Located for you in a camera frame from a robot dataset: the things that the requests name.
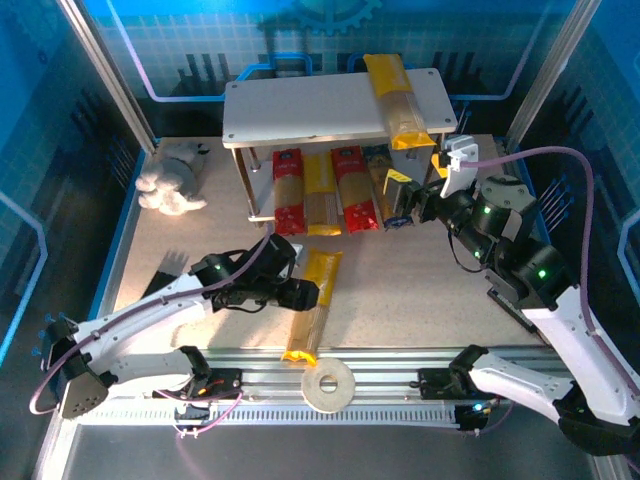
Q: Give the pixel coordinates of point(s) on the yellow spaghetti bag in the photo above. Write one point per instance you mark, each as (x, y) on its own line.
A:
(321, 200)
(325, 270)
(395, 95)

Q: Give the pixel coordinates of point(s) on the dark blue spaghetti bag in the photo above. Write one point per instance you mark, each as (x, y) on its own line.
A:
(377, 175)

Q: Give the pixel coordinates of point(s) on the red spaghetti bag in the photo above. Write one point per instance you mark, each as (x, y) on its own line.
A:
(288, 200)
(356, 200)

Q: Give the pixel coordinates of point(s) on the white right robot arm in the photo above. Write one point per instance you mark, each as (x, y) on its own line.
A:
(565, 330)

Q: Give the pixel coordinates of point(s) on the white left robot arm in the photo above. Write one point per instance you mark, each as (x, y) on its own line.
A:
(150, 310)

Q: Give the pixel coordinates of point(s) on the white two-tier shelf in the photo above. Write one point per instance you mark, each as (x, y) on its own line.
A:
(310, 107)

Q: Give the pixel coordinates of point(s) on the white plush toy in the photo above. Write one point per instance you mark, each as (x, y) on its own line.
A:
(170, 185)

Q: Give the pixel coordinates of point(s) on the aluminium rail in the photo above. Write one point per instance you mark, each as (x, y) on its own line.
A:
(390, 362)

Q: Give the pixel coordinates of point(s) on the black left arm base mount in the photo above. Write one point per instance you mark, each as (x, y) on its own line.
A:
(220, 382)

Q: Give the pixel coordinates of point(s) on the aluminium frame post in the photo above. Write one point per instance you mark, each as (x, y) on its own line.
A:
(107, 75)
(545, 75)

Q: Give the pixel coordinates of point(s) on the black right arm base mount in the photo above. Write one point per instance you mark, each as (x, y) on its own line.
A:
(435, 382)

